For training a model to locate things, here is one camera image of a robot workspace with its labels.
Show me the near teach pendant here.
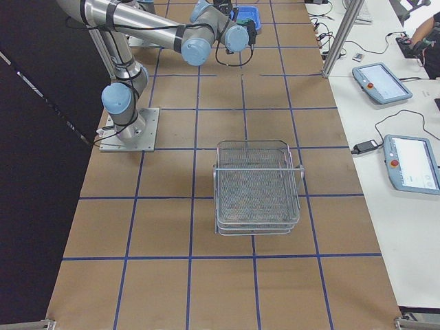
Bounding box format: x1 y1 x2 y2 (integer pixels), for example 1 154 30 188
383 135 439 195

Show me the blue plastic tray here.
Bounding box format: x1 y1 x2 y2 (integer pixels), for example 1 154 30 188
230 5 261 33

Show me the black power adapter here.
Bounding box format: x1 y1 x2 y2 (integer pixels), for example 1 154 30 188
351 140 382 155

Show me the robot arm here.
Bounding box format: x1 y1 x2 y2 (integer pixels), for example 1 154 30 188
58 0 257 152

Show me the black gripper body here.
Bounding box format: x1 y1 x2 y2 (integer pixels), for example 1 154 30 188
245 19 257 47
212 0 233 16

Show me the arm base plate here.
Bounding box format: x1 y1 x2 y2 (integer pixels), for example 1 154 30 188
97 108 160 152

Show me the wire mesh shelf tray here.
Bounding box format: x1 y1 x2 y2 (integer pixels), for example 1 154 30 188
213 140 305 236

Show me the aluminium frame post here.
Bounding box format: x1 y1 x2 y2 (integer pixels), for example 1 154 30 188
322 0 364 78

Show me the teach pendant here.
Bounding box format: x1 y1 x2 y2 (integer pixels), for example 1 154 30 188
351 63 413 105
383 135 439 195

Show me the green white switch module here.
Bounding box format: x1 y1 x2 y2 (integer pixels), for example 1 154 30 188
236 19 251 26

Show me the far teach pendant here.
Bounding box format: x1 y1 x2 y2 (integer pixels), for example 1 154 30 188
351 63 413 105

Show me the person forearm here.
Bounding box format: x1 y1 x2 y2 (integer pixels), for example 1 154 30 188
411 13 439 46

